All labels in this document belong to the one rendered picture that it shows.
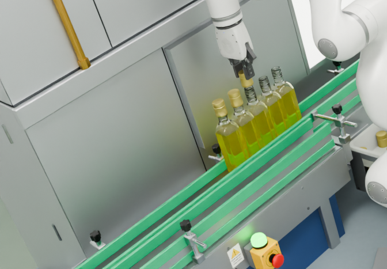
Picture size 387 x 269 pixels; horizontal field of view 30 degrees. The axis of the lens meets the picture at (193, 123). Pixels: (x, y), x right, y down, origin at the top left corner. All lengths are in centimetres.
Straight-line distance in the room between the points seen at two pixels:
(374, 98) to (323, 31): 22
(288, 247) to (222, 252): 28
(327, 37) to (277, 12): 71
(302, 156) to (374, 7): 60
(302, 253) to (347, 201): 33
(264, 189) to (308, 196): 17
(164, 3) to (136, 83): 24
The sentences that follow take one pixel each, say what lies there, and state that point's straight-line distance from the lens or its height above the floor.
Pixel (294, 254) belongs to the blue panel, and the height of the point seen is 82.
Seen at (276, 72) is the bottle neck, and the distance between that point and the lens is 216.
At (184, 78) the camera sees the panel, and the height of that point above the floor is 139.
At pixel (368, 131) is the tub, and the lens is 234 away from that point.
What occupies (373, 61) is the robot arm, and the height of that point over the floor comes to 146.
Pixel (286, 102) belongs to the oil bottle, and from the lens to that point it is 218.
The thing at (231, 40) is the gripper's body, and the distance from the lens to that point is 200.
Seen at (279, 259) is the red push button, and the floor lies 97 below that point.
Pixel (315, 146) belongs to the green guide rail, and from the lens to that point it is 215.
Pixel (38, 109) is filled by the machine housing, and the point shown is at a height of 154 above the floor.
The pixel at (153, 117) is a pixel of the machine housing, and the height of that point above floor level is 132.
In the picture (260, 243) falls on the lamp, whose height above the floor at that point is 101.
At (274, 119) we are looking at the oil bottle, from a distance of 215.
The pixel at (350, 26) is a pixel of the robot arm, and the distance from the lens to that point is 163.
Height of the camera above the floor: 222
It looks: 27 degrees down
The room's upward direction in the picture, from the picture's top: 20 degrees counter-clockwise
